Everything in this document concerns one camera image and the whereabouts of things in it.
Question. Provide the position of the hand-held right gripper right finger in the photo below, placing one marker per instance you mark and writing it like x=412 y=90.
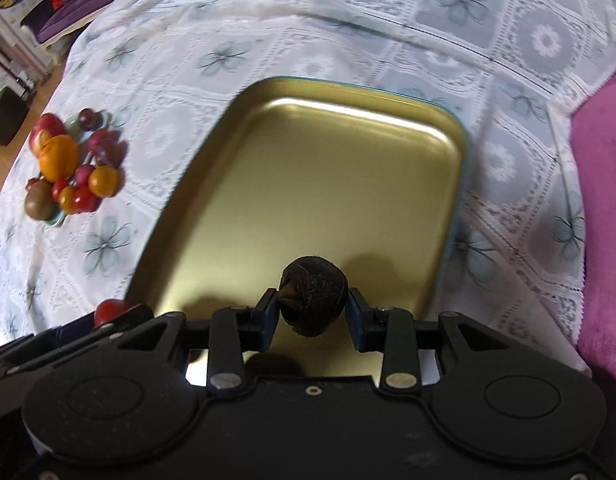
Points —
x=355 y=322

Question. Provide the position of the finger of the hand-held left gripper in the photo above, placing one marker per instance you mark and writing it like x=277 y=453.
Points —
x=120 y=322

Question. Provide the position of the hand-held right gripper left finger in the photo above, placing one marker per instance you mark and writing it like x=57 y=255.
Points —
x=269 y=320

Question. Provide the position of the red cherry tomato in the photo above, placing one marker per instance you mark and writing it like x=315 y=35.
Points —
x=108 y=311
x=87 y=200
x=59 y=187

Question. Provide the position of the dark brown water chestnut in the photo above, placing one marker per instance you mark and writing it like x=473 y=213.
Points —
x=313 y=295

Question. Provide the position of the gold metal tray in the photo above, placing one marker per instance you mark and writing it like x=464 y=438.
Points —
x=313 y=175

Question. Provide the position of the light green plate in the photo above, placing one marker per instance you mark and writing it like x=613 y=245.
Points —
x=55 y=220

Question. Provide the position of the yellow cherry tomato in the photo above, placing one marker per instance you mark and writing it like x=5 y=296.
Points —
x=67 y=200

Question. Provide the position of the small orange tangerine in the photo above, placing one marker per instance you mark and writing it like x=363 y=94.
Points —
x=104 y=181

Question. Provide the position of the brown kiwi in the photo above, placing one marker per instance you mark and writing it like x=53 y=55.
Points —
x=38 y=201

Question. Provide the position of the large orange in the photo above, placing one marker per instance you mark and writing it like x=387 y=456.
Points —
x=59 y=157

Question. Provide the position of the dark red plum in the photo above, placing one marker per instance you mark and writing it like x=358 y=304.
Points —
x=104 y=146

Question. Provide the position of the dark red cherry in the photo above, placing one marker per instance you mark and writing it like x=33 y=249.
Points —
x=89 y=118

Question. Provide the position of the red apple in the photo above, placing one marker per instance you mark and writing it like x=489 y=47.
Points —
x=44 y=127

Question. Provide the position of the black stool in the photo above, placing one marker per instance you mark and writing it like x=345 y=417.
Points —
x=5 y=116

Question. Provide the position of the pink blanket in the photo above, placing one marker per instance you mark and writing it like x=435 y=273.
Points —
x=605 y=185

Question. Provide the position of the white lace tablecloth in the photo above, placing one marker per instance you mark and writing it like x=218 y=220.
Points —
x=338 y=35

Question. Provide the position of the purple cushioned chair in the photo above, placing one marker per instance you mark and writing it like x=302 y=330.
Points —
x=88 y=2

